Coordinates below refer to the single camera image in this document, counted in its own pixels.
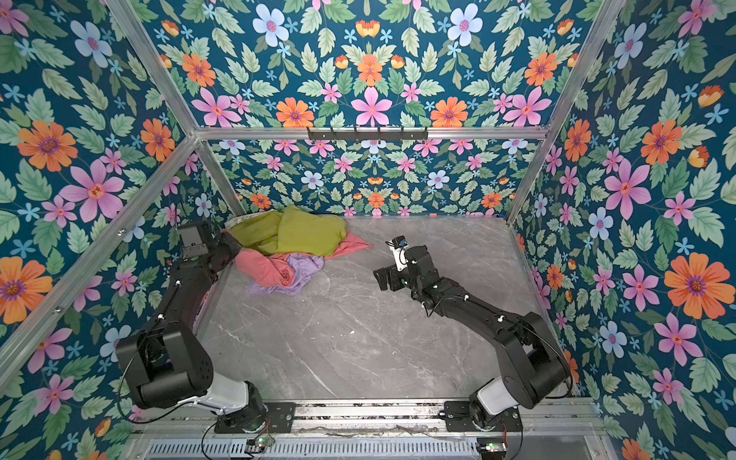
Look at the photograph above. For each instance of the yellow-green cloth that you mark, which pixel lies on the yellow-green cloth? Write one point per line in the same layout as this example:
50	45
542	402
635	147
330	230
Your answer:
297	232

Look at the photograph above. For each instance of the green circuit board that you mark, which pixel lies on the green circuit board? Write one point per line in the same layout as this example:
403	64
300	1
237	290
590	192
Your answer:
260	444
489	449

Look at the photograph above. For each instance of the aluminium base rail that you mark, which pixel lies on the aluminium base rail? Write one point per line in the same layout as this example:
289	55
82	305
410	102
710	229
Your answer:
371	418

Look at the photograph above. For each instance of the white perforated cable tray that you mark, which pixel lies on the white perforated cable tray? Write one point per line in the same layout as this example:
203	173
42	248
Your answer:
317	448

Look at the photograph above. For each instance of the white cloth under pile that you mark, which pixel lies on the white cloth under pile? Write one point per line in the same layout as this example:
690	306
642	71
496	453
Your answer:
268	217

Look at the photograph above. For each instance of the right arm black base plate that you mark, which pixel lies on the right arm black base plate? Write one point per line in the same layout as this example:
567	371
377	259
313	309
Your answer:
465	416

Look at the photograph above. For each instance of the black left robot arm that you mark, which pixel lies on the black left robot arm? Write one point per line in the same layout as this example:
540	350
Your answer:
165	366

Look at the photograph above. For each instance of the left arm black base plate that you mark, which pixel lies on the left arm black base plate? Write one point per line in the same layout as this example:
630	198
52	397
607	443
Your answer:
272	417

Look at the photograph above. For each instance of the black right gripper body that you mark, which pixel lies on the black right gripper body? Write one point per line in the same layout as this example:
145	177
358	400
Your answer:
399	280

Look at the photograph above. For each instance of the left green circuit board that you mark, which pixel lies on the left green circuit board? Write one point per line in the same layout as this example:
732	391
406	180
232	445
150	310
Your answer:
260	444

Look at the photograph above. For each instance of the right green circuit board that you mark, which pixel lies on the right green circuit board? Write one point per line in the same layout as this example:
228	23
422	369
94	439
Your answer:
489	449

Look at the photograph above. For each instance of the pink cloth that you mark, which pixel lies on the pink cloth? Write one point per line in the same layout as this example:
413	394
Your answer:
352	244

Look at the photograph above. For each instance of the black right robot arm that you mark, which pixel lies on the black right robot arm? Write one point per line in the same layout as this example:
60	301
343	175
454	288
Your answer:
531	364

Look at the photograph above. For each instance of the black hook rail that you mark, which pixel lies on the black hook rail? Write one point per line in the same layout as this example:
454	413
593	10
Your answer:
361	134

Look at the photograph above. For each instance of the lavender purple cloth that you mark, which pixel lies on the lavender purple cloth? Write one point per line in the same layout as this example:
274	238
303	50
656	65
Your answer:
284	273

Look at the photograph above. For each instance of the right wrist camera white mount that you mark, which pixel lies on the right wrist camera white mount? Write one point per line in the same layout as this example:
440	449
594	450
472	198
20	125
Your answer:
398	248

